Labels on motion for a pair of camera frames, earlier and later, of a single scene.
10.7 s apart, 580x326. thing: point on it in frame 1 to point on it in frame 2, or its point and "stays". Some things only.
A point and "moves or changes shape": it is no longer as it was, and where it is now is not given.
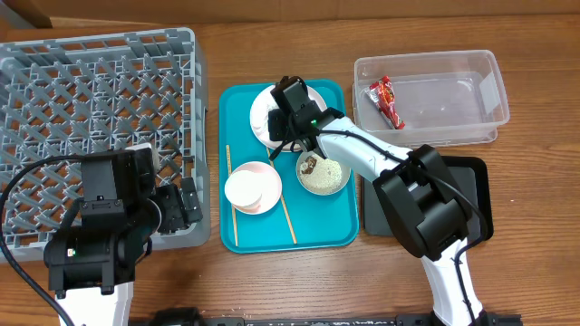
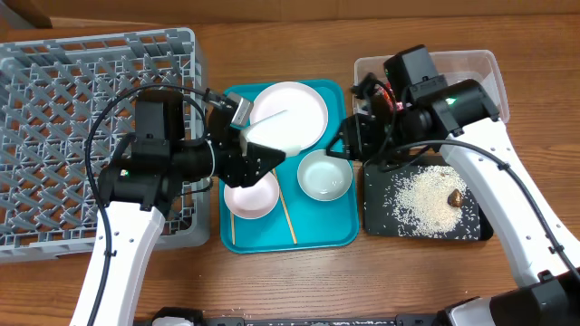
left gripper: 179,208 to 233,163
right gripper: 272,128 to 360,145
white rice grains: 323,177 moves or changes shape
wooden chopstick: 283,200 stays
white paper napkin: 244,188 to 280,130
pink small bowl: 253,187 stays
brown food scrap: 312,163 moves or changes shape
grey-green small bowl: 319,176 stays
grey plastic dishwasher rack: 66,95 stays
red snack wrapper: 383,96 stays
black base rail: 329,321 stays
